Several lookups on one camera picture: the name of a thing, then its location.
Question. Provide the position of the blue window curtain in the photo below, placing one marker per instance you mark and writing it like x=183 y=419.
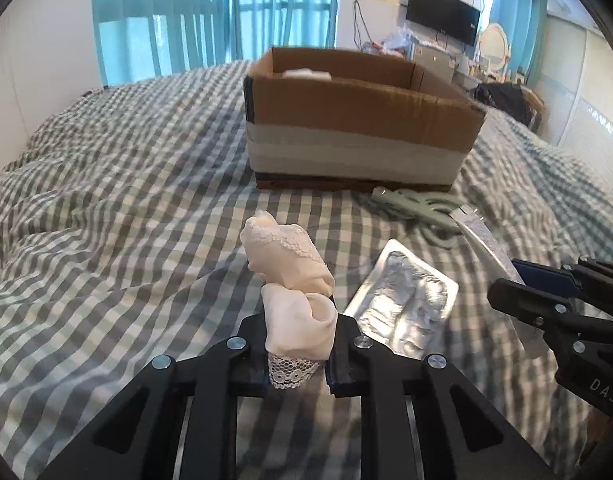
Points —
x=196 y=15

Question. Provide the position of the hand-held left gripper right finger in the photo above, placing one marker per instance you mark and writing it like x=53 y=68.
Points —
x=344 y=360

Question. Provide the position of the black wall television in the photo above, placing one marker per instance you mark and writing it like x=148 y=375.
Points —
x=444 y=12

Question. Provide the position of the narrow blue curtain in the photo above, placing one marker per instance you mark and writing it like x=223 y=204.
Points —
x=518 y=20

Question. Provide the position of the white wardrobe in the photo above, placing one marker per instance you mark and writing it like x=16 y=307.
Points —
x=586 y=100

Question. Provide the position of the silver foil packet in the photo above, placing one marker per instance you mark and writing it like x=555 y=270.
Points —
x=404 y=302

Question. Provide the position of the clear plastic packet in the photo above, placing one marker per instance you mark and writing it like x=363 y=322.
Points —
x=486 y=247

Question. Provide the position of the round white mirror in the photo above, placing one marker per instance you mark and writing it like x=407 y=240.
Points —
x=495 y=46

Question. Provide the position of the dark clothes pile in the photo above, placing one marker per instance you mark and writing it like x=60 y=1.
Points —
x=506 y=100

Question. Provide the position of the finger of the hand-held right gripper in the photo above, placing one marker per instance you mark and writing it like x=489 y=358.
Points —
x=548 y=276
x=523 y=302

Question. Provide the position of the white folded cloth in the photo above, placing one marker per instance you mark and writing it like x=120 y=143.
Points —
x=306 y=74

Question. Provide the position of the cardboard box with white tape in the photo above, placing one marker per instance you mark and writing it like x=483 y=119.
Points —
x=356 y=130

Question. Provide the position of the checkered bed blanket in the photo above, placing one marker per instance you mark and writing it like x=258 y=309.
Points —
x=126 y=195

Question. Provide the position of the white cabinet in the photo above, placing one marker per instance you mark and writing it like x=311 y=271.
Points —
x=434 y=60

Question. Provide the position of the clear plastic bags clutter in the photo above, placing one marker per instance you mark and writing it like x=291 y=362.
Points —
x=394 y=40

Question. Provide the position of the cream lace-trimmed cloth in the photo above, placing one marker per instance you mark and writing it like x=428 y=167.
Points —
x=284 y=252
x=299 y=327

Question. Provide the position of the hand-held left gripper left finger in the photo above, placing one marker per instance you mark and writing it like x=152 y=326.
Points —
x=251 y=355

